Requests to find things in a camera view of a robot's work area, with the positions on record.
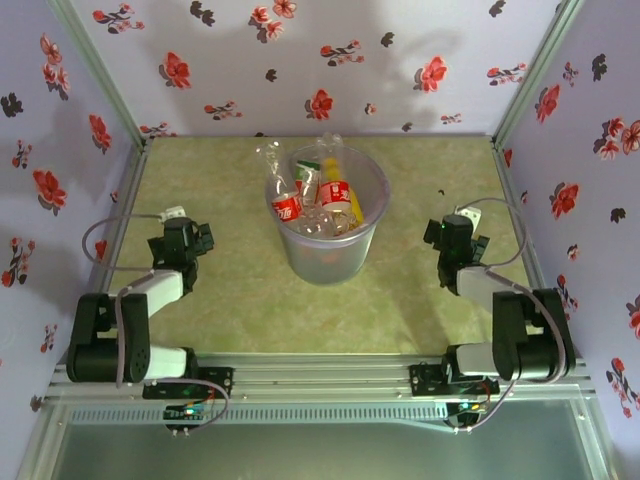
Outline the right circuit board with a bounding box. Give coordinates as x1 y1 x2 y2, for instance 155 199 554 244
447 399 489 416

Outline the aluminium front rail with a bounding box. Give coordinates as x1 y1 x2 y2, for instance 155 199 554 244
47 352 599 401

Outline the aluminium frame post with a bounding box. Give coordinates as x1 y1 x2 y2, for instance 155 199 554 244
492 0 586 151
48 0 151 151

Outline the left circuit board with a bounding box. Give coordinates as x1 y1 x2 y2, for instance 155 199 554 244
164 404 207 421

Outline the translucent grey plastic bin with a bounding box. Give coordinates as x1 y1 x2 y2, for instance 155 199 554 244
264 144 392 287

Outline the circuit board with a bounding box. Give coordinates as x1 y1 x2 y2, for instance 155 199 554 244
447 399 489 416
164 404 207 421

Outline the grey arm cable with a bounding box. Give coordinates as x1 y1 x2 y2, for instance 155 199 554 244
81 212 231 431
444 197 576 434

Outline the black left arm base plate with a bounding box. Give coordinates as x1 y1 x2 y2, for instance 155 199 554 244
142 366 235 401

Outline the grey slotted cable duct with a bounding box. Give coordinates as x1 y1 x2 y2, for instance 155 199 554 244
67 402 451 426

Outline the clear bottle red cola label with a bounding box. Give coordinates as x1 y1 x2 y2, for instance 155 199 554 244
255 141 304 222

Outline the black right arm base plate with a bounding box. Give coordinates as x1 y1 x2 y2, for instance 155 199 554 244
408 363 501 399

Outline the grey left arm cable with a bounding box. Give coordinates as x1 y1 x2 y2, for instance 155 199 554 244
81 212 231 431

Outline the clear plastic bottle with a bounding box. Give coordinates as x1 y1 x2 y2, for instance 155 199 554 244
333 208 362 235
298 203 334 236

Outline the clear bottle green label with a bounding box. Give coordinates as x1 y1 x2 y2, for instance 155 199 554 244
292 158 324 206

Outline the aluminium table side rail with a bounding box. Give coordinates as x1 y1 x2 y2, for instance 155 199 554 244
47 137 154 361
489 137 599 396

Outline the grey right arm cable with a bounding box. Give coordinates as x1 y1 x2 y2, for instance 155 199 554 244
444 197 576 434

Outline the yellow plastic bottle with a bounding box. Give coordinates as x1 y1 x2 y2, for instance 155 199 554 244
321 157 367 225

